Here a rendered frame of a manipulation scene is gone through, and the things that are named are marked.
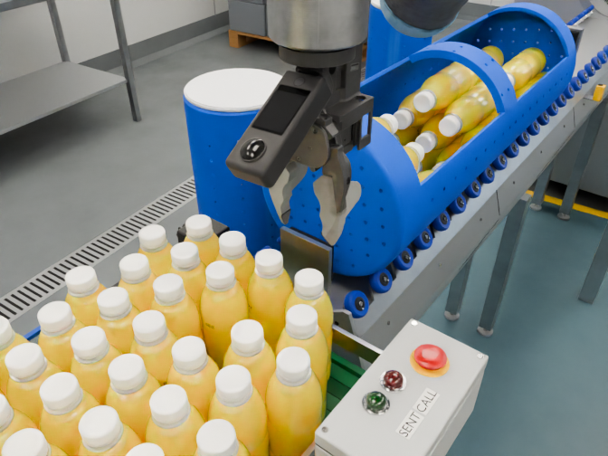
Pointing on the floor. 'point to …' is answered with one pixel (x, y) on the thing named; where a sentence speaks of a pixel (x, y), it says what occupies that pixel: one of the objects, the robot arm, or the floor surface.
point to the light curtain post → (596, 270)
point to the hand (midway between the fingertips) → (304, 228)
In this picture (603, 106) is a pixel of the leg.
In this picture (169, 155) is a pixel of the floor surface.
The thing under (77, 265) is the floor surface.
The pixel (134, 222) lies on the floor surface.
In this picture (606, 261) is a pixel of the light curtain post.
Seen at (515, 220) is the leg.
